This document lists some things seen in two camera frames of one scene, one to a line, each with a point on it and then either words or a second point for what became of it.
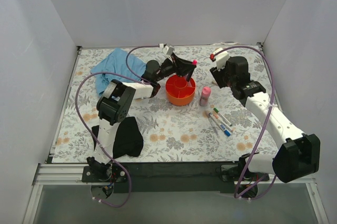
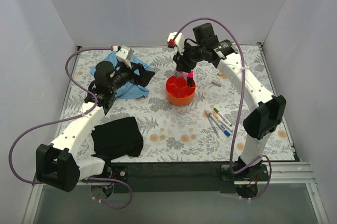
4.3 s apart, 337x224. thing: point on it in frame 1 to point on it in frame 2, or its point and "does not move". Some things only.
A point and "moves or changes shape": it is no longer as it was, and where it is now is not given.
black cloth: x=129 y=140 does not move
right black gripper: x=218 y=74 to x=184 y=65
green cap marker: x=217 y=110 does not move
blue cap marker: x=227 y=133 does not move
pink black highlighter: x=188 y=76 moves or changes shape
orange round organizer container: x=180 y=91 does not move
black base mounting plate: x=170 y=177 does not move
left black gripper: x=174 y=63 to x=136 y=72
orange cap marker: x=222 y=122 does not move
